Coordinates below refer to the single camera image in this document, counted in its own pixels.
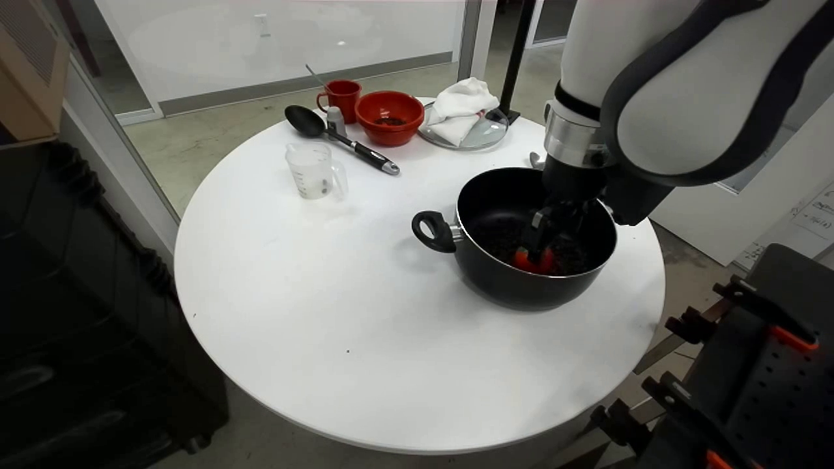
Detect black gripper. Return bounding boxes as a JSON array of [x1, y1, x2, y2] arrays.
[[520, 158, 607, 264]]

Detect red toy tomato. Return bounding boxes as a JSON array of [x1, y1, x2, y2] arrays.
[[508, 245, 564, 277]]

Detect round glass lid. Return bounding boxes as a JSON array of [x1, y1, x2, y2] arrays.
[[418, 98, 515, 156]]

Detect white cloth with red print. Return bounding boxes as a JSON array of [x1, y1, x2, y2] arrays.
[[425, 76, 504, 149]]

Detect black tripod pole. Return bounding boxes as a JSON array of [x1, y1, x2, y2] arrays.
[[496, 0, 539, 124]]

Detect red bowl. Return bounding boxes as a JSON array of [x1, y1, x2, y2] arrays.
[[352, 89, 429, 149]]

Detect black clamp with orange trigger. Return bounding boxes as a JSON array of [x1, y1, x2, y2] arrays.
[[662, 273, 821, 356], [590, 371, 752, 469]]

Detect clear plastic cup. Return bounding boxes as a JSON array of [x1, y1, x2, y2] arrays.
[[284, 137, 350, 204]]

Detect red cup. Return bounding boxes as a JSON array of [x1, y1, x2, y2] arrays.
[[314, 77, 366, 124]]

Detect black ladle spoon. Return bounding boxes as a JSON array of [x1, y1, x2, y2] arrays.
[[283, 105, 404, 179]]

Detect black perforated base board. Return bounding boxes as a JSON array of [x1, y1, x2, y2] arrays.
[[636, 242, 834, 469]]

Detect black drawer cabinet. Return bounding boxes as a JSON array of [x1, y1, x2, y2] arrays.
[[0, 137, 232, 469]]

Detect cardboard box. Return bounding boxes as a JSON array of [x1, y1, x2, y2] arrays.
[[0, 20, 70, 145]]

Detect black two-handled cooking pot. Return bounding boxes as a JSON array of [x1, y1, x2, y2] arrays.
[[410, 163, 620, 313]]

